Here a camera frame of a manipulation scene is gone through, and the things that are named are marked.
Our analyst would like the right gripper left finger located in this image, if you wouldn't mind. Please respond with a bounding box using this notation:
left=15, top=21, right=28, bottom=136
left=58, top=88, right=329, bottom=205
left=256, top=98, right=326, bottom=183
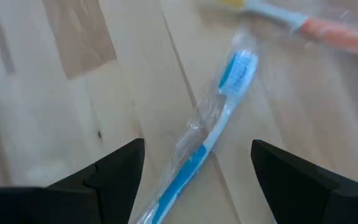
left=0, top=138, right=146, bottom=224

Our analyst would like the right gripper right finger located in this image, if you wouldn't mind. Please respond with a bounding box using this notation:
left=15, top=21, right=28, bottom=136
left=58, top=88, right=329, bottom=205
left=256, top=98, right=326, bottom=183
left=250, top=139, right=358, bottom=224

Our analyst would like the blue white toothbrush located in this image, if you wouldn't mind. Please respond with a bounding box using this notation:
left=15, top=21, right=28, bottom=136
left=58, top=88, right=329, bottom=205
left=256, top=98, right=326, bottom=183
left=135, top=27, right=260, bottom=224

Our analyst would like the orange white wrapped toothbrush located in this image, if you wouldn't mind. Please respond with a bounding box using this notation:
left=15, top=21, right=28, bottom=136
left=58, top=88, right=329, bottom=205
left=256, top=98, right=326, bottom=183
left=218, top=0, right=358, bottom=65

